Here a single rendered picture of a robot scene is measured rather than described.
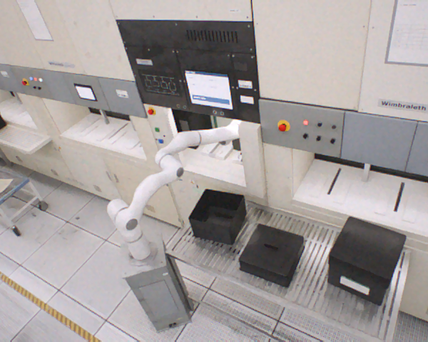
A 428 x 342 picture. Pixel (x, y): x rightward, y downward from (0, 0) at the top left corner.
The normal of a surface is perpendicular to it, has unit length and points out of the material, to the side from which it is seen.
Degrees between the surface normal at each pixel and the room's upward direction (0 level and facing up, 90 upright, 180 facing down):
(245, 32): 90
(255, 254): 0
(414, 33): 90
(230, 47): 90
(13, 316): 0
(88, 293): 0
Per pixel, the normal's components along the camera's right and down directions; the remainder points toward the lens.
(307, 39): -0.50, 0.62
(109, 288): -0.16, -0.75
